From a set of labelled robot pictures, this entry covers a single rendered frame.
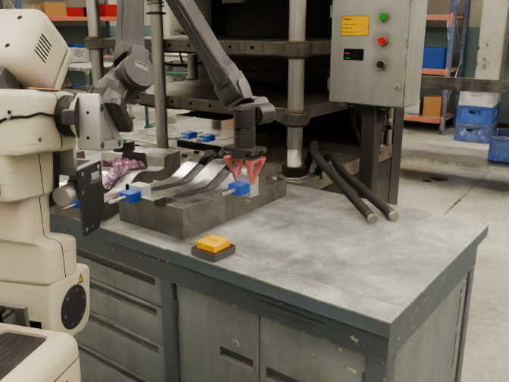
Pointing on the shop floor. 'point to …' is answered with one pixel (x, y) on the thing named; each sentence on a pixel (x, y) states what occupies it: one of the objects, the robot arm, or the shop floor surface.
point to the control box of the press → (376, 67)
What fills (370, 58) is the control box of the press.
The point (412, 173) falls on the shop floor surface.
